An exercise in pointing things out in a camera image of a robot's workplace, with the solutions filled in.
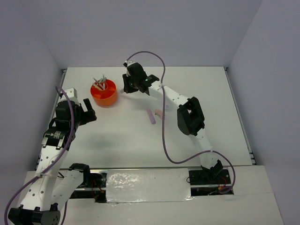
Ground pink eraser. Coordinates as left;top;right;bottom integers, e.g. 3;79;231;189
154;109;163;118

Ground purple pink highlighter marker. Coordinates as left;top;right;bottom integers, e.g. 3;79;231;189
146;108;156;124

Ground small glue bottle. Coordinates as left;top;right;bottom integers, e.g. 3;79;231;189
165;105;172;112

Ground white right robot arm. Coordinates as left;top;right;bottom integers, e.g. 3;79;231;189
122;60;212;154

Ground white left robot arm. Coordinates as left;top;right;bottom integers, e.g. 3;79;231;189
7;97;97;225

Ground orange round pen holder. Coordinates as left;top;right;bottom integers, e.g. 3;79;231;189
90;79;118;107

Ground silver tape panel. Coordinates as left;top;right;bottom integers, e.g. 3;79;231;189
106;168;193;203

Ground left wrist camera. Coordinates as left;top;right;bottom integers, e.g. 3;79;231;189
64;88;79;104

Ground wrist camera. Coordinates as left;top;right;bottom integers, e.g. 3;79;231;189
123;60;135;76
64;88;79;104

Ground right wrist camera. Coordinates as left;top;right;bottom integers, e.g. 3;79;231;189
123;60;135;76

